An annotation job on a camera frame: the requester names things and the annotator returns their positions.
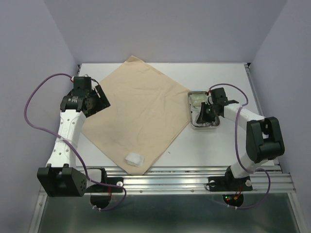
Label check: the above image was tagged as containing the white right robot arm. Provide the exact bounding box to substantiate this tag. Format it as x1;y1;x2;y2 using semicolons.
196;83;285;189

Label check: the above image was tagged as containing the aluminium mounting rail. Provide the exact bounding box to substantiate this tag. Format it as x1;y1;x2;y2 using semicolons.
72;166;294;194

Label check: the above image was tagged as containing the white gauze pad stack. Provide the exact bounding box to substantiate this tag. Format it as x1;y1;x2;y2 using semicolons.
125;152;144;167

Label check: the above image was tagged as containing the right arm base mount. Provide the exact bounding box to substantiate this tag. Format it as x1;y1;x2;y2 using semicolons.
205;168;253;208

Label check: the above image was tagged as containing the green printed gauze bag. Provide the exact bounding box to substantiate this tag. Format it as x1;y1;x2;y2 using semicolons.
190;94;207;106

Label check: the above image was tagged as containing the stainless steel tray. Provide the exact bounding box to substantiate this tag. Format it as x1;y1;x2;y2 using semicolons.
188;90;220;132

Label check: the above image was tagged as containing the green suture packet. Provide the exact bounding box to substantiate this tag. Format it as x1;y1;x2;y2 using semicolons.
190;105;201;113

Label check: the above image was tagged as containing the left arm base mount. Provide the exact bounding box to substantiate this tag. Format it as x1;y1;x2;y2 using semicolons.
86;168;127;212

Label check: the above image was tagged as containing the hemostat clamp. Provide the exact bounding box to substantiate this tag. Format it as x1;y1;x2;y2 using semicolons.
203;122;219;128

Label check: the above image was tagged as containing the beige cloth drape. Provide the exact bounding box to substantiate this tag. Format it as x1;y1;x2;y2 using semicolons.
82;56;190;175

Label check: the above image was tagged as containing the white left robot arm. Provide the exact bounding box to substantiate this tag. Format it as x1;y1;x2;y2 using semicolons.
37;75;110;197

